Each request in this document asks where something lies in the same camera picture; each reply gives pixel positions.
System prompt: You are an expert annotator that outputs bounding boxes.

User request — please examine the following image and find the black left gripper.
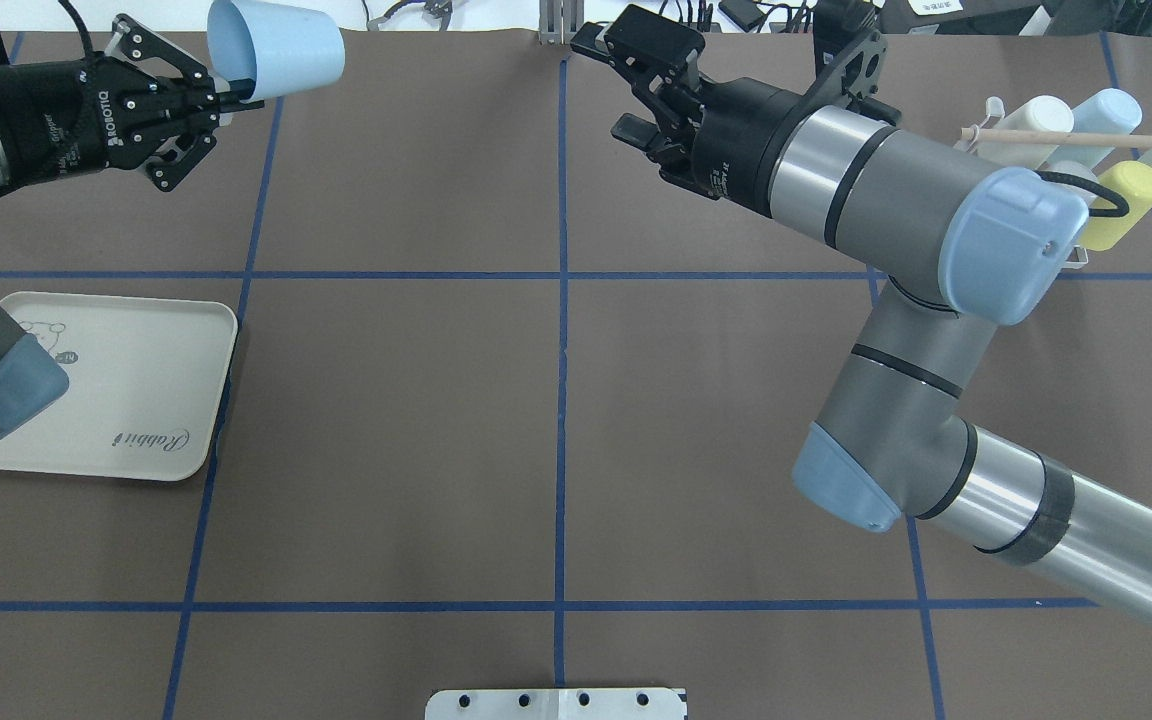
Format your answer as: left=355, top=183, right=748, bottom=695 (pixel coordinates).
left=0, top=14, right=265, bottom=194

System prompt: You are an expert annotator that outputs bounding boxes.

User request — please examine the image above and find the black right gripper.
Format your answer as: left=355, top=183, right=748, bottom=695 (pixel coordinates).
left=571, top=5, right=803, bottom=217

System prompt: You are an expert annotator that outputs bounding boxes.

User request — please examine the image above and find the light blue cup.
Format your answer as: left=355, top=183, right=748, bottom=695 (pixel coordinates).
left=1062, top=88, right=1143, bottom=168
left=206, top=1, right=346, bottom=101

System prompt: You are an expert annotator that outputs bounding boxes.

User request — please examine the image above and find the cream plastic cup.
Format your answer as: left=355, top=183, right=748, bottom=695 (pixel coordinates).
left=975, top=94, right=1074, bottom=170

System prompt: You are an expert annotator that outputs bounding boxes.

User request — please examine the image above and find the yellow plastic cup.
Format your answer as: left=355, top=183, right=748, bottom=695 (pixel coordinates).
left=1078, top=160, right=1152, bottom=252

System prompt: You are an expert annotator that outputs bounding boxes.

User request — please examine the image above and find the grey plastic cup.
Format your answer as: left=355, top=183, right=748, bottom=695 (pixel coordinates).
left=1043, top=160, right=1098, bottom=206

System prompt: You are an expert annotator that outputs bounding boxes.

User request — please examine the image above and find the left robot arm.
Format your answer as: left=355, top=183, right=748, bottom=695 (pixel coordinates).
left=0, top=1, right=266, bottom=439

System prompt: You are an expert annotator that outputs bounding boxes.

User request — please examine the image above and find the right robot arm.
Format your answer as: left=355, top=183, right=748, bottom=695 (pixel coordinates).
left=571, top=1, right=1152, bottom=626

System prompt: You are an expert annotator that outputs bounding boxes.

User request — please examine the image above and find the cream plastic tray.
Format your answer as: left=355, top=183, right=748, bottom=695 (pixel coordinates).
left=0, top=291, right=238, bottom=482

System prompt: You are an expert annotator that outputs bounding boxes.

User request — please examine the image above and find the aluminium frame post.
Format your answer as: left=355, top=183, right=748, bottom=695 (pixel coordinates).
left=538, top=0, right=586, bottom=46

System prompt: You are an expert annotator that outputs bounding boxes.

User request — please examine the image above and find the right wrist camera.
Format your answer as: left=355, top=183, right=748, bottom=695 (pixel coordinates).
left=804, top=1, right=902, bottom=126

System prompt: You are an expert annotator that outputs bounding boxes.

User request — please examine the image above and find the white wire cup rack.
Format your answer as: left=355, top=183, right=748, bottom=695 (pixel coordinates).
left=954, top=97, right=1152, bottom=270

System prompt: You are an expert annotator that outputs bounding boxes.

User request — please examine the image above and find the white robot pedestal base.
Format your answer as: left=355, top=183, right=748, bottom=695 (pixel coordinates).
left=424, top=687, right=689, bottom=719

